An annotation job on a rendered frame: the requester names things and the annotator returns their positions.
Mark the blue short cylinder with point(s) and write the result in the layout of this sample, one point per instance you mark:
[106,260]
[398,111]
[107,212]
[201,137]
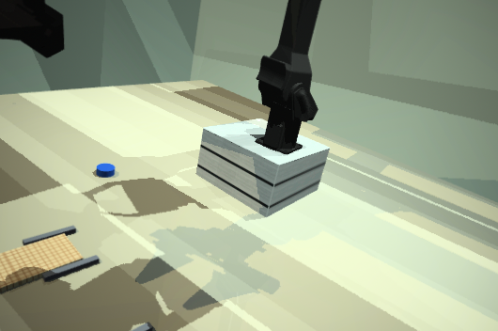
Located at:
[105,170]

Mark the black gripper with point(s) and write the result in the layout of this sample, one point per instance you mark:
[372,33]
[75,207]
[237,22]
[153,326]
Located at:
[34,23]

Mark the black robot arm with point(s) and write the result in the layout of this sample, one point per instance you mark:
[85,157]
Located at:
[285,78]

